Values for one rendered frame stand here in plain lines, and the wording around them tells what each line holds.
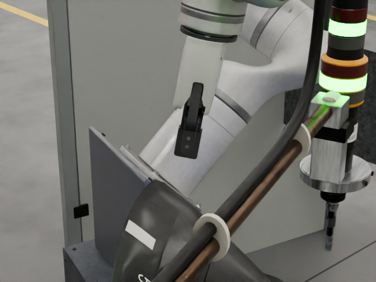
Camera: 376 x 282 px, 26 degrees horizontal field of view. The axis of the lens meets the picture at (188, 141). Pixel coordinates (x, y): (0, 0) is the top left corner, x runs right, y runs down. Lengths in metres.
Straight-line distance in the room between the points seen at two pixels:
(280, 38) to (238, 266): 0.71
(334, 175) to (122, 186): 0.71
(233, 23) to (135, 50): 1.72
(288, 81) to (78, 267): 0.54
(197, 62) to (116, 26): 1.67
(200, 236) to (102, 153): 1.01
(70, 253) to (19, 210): 2.09
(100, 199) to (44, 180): 2.42
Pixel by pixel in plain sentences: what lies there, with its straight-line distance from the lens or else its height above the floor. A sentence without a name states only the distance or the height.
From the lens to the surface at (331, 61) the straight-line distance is 0.76.
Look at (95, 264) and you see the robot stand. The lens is 1.62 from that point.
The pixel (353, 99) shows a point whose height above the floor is 1.53.
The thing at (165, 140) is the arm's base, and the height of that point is 1.20.
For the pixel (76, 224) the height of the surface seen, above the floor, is 0.35.
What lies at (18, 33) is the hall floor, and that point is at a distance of 6.23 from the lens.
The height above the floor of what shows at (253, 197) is 1.54.
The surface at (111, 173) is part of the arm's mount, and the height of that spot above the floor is 1.15.
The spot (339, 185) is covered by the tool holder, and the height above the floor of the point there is 1.45.
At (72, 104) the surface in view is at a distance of 2.70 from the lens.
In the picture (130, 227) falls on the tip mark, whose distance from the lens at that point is 0.76.
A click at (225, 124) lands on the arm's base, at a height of 1.23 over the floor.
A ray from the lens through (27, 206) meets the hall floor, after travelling 3.77.
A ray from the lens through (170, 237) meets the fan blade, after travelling 0.79.
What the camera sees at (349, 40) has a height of 1.59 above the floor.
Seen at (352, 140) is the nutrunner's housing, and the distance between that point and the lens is 0.79.
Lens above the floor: 1.82
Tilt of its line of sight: 25 degrees down
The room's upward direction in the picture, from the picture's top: straight up
